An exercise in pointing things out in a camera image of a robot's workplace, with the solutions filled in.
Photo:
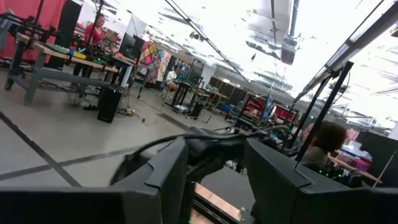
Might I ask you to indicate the red tool cabinet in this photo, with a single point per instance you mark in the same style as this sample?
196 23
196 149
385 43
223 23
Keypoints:
256 109
284 114

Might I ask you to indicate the black computer tower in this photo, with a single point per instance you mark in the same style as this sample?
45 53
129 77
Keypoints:
110 104

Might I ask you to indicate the wooden background desk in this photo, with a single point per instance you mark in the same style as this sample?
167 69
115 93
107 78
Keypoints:
357 169

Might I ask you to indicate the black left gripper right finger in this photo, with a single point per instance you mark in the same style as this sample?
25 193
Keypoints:
311 205

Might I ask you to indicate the silver ventilation duct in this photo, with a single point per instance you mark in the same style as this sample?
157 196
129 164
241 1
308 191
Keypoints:
289 53

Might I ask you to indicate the colourful patchwork quilt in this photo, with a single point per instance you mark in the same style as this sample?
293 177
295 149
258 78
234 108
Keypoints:
154 60

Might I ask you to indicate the person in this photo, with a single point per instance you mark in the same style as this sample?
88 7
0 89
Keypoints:
96 34
329 137

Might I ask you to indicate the wooden workbench grey legs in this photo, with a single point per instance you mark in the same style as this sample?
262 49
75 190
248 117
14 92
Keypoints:
62 76

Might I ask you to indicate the black partition panel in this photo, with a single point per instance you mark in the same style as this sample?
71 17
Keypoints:
70 21

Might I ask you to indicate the black computer monitor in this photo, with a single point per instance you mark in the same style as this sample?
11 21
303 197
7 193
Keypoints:
130 46

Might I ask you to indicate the red curtain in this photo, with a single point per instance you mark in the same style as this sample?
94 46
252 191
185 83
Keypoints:
53 12

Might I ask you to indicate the black standing desk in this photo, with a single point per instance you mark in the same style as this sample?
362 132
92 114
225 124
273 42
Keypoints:
180 87

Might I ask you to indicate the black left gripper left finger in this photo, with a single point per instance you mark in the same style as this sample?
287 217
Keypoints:
93 205

